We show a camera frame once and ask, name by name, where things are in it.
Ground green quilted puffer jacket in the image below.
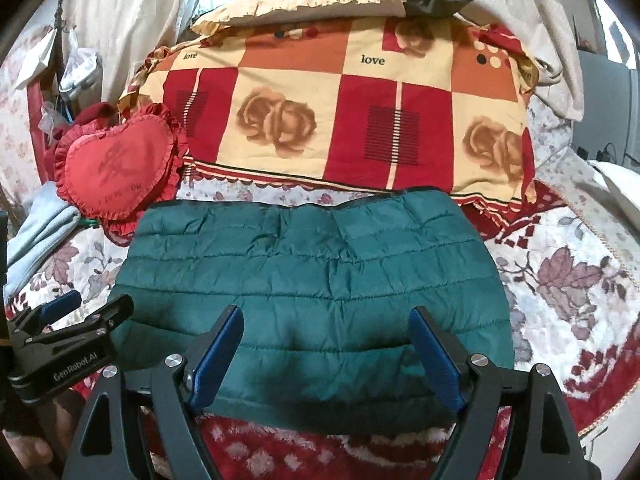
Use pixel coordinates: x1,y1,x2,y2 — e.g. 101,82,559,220
113,188,515,434

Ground person's left hand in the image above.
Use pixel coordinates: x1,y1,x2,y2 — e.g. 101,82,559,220
2,431,56,479

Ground red heart shaped pillow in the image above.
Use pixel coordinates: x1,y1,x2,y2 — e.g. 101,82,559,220
52,103,188,246

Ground cream frilled pillow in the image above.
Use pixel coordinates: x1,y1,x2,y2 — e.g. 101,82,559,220
191,0,473,36

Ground light blue folded garment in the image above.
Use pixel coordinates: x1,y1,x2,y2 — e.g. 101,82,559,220
3,181,81,304

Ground red cream rose patterned quilt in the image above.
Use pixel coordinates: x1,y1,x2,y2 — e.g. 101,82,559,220
117,17,538,221

